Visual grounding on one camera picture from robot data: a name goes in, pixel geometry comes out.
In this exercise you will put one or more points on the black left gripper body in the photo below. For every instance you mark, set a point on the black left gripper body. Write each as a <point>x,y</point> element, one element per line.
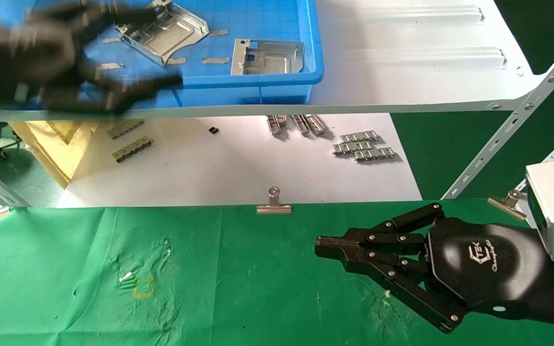
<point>12,57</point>

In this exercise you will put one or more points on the blue plastic bin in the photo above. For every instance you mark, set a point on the blue plastic bin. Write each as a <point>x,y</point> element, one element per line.
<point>258,19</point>

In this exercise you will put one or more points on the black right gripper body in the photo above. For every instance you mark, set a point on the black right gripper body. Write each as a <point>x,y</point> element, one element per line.
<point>484,269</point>

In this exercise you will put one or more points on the green cloth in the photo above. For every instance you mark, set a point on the green cloth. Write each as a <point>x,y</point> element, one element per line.
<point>258,288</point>

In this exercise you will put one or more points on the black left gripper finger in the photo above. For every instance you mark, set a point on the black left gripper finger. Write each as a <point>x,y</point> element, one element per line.
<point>99,17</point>
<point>123,91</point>

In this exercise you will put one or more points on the stamped sheet metal part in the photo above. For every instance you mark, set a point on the stamped sheet metal part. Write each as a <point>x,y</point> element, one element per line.
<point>272,60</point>
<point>166,36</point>

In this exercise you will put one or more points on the small black block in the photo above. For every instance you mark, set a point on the small black block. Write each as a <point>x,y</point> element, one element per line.
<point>214,129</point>

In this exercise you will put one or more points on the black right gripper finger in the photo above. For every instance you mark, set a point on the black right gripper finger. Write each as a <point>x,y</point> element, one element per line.
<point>402,283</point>
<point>397,238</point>

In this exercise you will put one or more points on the metal binder clip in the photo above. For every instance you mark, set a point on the metal binder clip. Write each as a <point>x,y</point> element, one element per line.
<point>508,204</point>
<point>274,207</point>

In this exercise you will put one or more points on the beige tape strip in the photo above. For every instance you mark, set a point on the beige tape strip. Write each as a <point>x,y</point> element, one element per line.
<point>218,33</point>
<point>215,60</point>
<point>109,66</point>
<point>176,61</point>
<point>110,40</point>

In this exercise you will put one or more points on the short perforated metal shelf brace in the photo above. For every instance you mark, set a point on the short perforated metal shelf brace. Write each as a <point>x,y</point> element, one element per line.
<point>553,154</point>

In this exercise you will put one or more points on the long perforated metal shelf brace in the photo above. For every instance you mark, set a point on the long perforated metal shelf brace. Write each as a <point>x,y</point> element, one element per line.
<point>512,120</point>

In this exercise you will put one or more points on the silver metal rail piece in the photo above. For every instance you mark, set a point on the silver metal rail piece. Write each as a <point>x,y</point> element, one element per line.
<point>316,124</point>
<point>276,124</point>
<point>300,124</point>

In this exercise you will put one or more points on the white metal shelf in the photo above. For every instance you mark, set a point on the white metal shelf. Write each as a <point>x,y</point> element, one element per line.
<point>402,77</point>

